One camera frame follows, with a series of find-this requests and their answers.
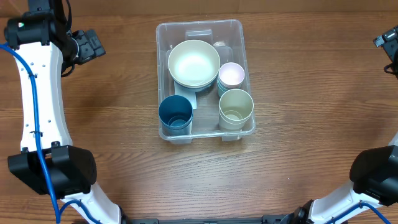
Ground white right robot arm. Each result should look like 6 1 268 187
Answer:
280 136 397 224

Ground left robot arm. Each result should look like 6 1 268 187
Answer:
1 0 129 223

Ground clear plastic storage bin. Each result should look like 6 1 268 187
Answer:
156 19 256 144

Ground green small cup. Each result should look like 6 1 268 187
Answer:
218 89 224 97

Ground white label in bin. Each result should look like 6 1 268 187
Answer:
174 82 197 110

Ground blue tall cup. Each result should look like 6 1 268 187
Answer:
158 95 193 130
162 119 192 136

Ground grey small cup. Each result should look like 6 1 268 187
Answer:
217 80 229 91

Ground cream tall cup back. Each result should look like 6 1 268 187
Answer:
219 89 254 124

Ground blue bowl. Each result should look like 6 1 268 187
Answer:
174 78 216 93

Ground cream tall cup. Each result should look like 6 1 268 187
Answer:
219 89 254 124
219 110 250 131

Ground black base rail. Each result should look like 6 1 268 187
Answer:
122 213 293 224

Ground pink small cup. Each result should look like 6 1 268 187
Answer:
218 62 245 88

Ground cream tall cup front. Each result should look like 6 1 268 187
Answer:
219 110 250 131

